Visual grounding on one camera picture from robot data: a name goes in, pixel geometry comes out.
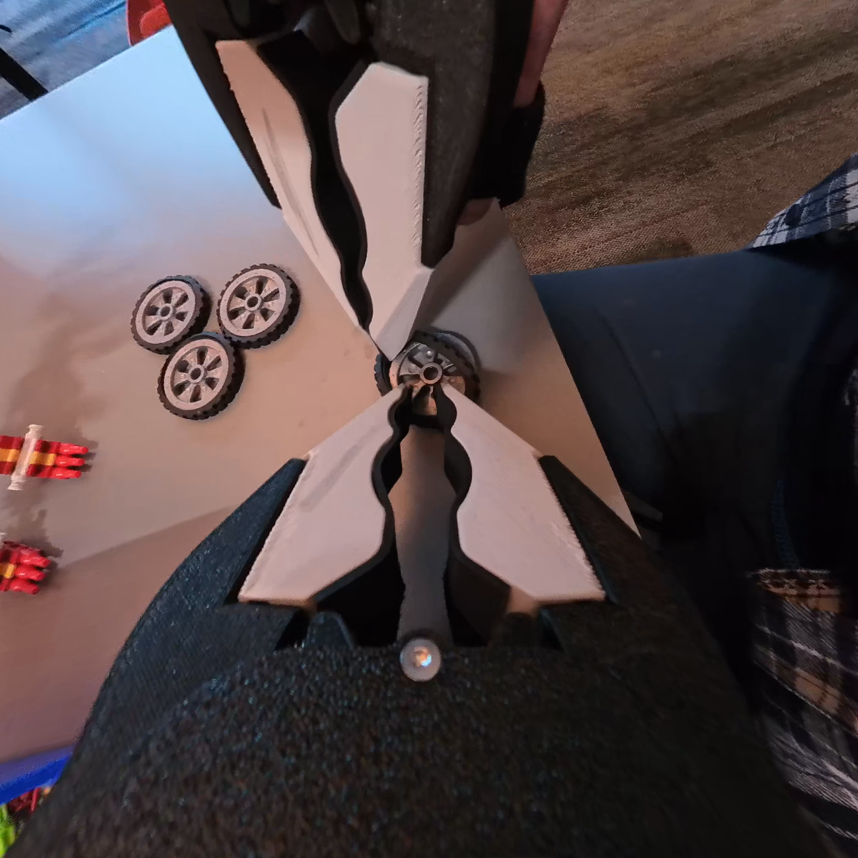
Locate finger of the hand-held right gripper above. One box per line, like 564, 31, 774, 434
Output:
330, 62, 437, 359
214, 39, 390, 359

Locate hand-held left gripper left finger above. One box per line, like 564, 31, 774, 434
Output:
238, 385, 411, 646

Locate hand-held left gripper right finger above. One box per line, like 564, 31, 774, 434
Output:
436, 385, 606, 646

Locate grey toy wheel black tyre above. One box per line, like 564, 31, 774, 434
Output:
130, 275, 212, 354
374, 330, 482, 430
216, 263, 301, 349
157, 332, 244, 421

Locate person's right hand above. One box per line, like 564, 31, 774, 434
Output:
463, 0, 571, 225

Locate red plastic object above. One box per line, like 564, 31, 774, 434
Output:
127, 0, 168, 44

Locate person's dark trousers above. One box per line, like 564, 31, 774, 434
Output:
533, 244, 858, 591

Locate black metal rack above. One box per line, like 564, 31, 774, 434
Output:
0, 43, 49, 103

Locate colourful construction toy figure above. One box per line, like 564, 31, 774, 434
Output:
0, 424, 90, 597

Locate person's plaid shirt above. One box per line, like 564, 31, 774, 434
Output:
747, 154, 858, 858

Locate blue plastic bin white tag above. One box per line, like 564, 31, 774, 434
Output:
0, 744, 75, 858

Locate pile of colourful construction pieces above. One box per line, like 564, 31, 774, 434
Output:
0, 787, 51, 852

